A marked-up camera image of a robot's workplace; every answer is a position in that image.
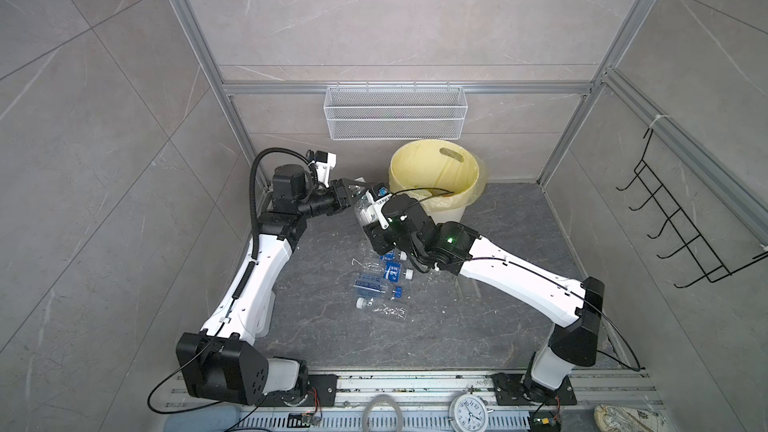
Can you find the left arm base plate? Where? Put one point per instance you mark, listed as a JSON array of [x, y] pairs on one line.
[[324, 384]]

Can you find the white bin with yellow bag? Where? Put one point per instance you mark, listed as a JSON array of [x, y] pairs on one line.
[[445, 177]]

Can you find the clear tube loop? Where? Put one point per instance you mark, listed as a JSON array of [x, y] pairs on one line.
[[382, 413]]

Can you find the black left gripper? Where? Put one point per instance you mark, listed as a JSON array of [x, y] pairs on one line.
[[339, 194]]

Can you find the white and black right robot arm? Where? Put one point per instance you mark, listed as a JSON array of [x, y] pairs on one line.
[[575, 308]]

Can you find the white wire mesh basket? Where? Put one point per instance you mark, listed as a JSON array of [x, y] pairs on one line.
[[395, 112]]

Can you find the clear bottle blue cap bottom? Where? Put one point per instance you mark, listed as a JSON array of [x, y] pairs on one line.
[[369, 286]]

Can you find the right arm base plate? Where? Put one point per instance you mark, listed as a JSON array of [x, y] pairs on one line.
[[516, 389]]

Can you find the white analog clock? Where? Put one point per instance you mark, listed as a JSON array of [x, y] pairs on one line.
[[468, 413]]

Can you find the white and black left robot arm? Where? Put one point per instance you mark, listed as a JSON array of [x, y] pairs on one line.
[[219, 363]]

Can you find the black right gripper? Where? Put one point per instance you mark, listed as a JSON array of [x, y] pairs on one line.
[[375, 235]]

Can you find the black wire hook rack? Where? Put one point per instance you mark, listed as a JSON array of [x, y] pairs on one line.
[[709, 265]]

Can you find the crushed clear bottle white cap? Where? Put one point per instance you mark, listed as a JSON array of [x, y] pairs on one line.
[[383, 308]]

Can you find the clear tall bottle white cap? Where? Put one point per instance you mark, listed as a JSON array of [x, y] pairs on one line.
[[364, 203]]

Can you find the blue label bottle white cap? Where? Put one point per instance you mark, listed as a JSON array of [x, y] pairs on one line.
[[395, 255]]

